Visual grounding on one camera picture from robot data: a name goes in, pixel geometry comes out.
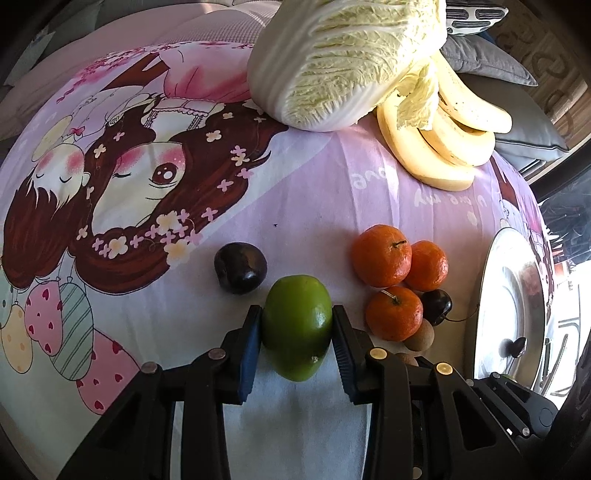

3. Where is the orange tangerine front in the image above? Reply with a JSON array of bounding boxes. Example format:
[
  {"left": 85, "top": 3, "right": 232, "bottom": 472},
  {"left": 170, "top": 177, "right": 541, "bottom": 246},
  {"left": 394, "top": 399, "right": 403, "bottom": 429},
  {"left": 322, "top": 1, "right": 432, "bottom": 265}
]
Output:
[{"left": 365, "top": 286, "right": 423, "bottom": 342}]

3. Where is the orange tangerine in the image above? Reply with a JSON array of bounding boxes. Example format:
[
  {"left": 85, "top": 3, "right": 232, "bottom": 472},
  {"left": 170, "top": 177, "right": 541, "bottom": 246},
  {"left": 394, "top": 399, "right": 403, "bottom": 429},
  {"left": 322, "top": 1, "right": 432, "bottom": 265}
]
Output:
[
  {"left": 365, "top": 286, "right": 423, "bottom": 342},
  {"left": 404, "top": 240, "right": 449, "bottom": 292}
]

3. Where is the green apple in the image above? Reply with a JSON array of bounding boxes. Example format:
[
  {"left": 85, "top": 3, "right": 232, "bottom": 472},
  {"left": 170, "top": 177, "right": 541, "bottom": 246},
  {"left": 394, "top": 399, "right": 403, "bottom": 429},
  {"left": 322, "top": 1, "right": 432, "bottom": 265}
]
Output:
[{"left": 263, "top": 275, "right": 332, "bottom": 382}]

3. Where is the brown longan fruit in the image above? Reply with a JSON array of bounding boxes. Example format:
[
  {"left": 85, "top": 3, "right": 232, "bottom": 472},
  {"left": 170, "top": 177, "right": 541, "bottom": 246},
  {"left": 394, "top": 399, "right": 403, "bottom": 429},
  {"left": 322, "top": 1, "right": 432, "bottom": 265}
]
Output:
[{"left": 404, "top": 320, "right": 435, "bottom": 352}]

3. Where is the tangerine with stem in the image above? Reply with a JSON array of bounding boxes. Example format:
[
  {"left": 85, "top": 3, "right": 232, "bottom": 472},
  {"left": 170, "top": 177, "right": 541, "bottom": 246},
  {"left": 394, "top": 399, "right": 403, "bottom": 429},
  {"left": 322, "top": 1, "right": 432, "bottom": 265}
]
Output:
[{"left": 349, "top": 224, "right": 412, "bottom": 288}]

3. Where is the dark plum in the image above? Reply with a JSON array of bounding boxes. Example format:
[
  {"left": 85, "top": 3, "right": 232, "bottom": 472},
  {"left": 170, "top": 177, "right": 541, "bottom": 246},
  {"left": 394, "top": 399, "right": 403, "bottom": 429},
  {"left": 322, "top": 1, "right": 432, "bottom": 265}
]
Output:
[{"left": 213, "top": 242, "right": 267, "bottom": 295}]

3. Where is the silver metal plate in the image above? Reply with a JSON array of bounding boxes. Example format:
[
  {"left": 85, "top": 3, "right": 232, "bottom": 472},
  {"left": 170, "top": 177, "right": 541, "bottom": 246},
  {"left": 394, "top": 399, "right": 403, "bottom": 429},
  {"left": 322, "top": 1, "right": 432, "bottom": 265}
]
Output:
[{"left": 465, "top": 227, "right": 546, "bottom": 389}]

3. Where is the pink cartoon tablecloth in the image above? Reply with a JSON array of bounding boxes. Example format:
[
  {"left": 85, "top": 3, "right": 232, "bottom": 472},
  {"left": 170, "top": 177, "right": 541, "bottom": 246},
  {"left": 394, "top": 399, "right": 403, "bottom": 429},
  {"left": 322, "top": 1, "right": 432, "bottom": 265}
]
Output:
[{"left": 1, "top": 42, "right": 553, "bottom": 479}]

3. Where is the yellow banana bottom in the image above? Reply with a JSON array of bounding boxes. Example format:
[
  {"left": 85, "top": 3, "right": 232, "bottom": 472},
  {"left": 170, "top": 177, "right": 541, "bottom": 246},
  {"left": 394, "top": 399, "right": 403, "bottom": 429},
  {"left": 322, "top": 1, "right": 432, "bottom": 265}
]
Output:
[{"left": 377, "top": 93, "right": 475, "bottom": 192}]

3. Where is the yellow banana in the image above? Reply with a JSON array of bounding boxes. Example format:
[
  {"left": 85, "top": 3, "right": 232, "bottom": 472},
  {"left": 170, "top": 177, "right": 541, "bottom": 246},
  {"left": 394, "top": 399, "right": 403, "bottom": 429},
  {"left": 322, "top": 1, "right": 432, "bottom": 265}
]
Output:
[
  {"left": 420, "top": 106, "right": 495, "bottom": 167},
  {"left": 432, "top": 53, "right": 513, "bottom": 133},
  {"left": 377, "top": 93, "right": 475, "bottom": 192}
]

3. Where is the yellow banana middle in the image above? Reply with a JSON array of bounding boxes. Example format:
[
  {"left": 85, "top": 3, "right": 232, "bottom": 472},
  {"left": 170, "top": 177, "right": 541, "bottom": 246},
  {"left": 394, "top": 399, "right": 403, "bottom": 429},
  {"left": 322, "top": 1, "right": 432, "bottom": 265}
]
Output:
[{"left": 420, "top": 106, "right": 495, "bottom": 167}]

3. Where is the yellow banana top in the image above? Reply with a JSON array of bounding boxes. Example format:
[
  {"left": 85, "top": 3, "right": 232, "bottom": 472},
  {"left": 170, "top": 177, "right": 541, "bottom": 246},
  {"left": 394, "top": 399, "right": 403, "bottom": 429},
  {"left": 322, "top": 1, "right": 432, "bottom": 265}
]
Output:
[{"left": 432, "top": 53, "right": 513, "bottom": 133}]

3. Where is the grey sofa seat cushion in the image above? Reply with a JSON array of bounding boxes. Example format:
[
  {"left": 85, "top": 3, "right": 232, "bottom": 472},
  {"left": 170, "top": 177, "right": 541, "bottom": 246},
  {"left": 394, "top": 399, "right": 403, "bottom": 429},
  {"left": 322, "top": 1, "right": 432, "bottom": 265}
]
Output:
[{"left": 460, "top": 74, "right": 569, "bottom": 172}]

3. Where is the napa cabbage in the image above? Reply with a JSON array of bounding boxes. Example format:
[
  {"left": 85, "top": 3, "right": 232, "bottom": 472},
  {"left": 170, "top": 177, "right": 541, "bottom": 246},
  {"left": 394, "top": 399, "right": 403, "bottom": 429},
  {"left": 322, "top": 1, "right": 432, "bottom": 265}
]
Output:
[{"left": 247, "top": 1, "right": 448, "bottom": 132}]

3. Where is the black white patterned pillow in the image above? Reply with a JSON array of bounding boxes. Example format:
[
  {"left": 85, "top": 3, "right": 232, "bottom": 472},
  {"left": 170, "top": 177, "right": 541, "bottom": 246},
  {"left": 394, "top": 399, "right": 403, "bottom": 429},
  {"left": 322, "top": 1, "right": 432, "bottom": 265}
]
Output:
[{"left": 446, "top": 0, "right": 509, "bottom": 36}]

